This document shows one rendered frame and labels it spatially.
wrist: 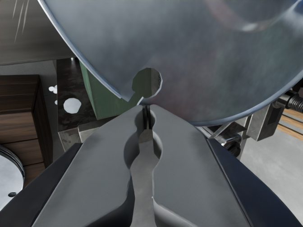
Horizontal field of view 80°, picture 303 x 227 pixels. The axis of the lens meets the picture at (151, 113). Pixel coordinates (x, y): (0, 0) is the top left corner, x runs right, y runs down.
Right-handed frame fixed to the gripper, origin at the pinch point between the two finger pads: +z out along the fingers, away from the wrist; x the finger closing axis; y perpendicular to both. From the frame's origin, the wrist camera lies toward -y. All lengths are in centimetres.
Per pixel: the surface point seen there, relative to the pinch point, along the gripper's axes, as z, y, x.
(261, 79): 6.4, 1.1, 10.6
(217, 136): 3.8, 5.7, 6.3
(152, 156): 86, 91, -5
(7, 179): 24, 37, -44
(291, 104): 10.8, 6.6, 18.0
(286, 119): 80, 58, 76
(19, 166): 27, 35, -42
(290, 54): 7.7, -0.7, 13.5
